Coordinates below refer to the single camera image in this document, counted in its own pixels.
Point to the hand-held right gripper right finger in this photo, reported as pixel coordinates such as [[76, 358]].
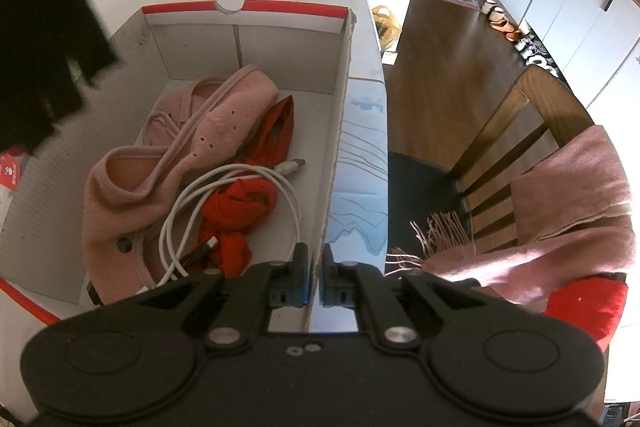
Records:
[[328, 287]]

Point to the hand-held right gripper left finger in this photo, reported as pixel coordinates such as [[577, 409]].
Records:
[[301, 282]]

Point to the pink fleece hat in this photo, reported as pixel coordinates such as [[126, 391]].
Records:
[[115, 207]]

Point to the red and white cardboard box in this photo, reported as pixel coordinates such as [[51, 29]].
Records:
[[290, 52]]

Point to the black fingerless glove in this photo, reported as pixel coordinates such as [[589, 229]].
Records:
[[40, 32]]

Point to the red cloth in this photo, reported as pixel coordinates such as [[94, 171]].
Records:
[[240, 207]]

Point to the blue printed table mat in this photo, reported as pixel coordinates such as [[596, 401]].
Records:
[[360, 147]]

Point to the red cushion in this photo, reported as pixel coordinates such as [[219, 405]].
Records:
[[585, 312]]

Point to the pink fringed scarf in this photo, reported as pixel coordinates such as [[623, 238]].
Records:
[[575, 187]]

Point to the yellow plastic bag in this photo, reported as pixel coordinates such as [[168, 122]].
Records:
[[387, 27]]

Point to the dark wooden chair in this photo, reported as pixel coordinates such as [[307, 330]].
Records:
[[530, 97]]

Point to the red printed packet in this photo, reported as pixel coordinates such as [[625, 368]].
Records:
[[10, 172]]

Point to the row of shoes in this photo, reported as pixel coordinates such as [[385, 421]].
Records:
[[525, 42]]

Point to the white wall cabinet unit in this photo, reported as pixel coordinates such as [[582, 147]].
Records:
[[575, 7]]

